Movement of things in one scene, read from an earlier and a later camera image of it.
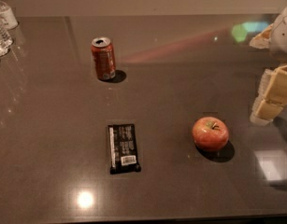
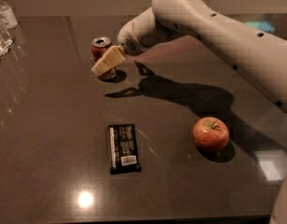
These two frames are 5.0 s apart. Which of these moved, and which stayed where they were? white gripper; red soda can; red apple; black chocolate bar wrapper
Moved: white gripper
Stayed: red apple; black chocolate bar wrapper; red soda can
